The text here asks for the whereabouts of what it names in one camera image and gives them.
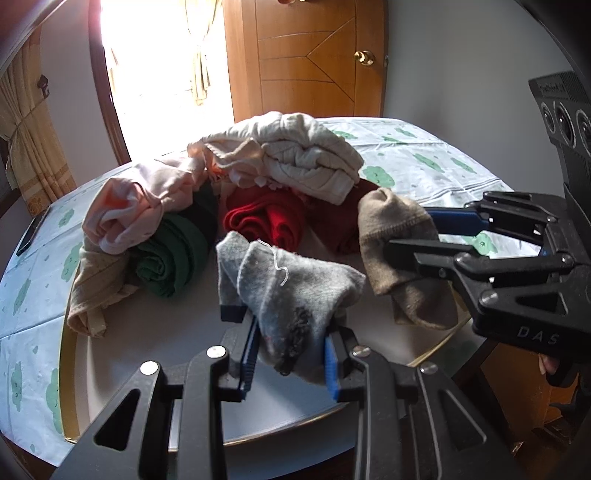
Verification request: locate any bright red underwear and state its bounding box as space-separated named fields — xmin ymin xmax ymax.
xmin=223 ymin=187 xmax=308 ymax=252

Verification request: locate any red underwear with grey waistband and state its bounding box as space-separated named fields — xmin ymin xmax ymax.
xmin=295 ymin=178 xmax=386 ymax=254

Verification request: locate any beige tied curtain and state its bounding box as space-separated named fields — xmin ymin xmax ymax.
xmin=0 ymin=44 xmax=77 ymax=217

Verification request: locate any sheer cream curtain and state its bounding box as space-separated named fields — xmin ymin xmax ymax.
xmin=182 ymin=0 xmax=222 ymax=107

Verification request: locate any pale tablecloth with green print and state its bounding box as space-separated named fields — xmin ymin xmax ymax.
xmin=0 ymin=116 xmax=515 ymax=462

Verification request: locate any grey sock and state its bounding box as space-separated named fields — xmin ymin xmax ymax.
xmin=216 ymin=231 xmax=368 ymax=386

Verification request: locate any cream underwear with peach trim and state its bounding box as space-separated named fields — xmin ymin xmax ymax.
xmin=187 ymin=131 xmax=269 ymax=188

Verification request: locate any black phone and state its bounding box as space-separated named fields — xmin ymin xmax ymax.
xmin=16 ymin=208 xmax=51 ymax=257

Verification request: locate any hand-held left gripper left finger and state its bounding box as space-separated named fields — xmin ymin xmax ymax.
xmin=48 ymin=305 xmax=262 ymax=480

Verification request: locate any cream ribbed underwear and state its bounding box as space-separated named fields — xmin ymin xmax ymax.
xmin=231 ymin=111 xmax=365 ymax=206

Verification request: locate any green underwear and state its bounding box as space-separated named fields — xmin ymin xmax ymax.
xmin=127 ymin=189 xmax=218 ymax=298

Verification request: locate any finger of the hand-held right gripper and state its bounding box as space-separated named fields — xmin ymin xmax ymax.
xmin=384 ymin=239 xmax=579 ymax=315
xmin=424 ymin=191 xmax=563 ymax=247

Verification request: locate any brown sock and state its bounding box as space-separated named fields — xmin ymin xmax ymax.
xmin=358 ymin=187 xmax=460 ymax=330

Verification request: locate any wooden door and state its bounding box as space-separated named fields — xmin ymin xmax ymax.
xmin=224 ymin=0 xmax=386 ymax=123

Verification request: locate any white dotted underwear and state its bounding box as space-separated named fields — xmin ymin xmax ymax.
xmin=66 ymin=237 xmax=141 ymax=339

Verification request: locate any pink underwear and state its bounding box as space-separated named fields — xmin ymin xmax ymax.
xmin=82 ymin=154 xmax=208 ymax=256

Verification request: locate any dark wooden door frame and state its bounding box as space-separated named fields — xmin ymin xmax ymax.
xmin=88 ymin=0 xmax=132 ymax=164

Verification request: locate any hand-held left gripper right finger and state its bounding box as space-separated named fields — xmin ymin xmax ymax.
xmin=323 ymin=325 xmax=527 ymax=480

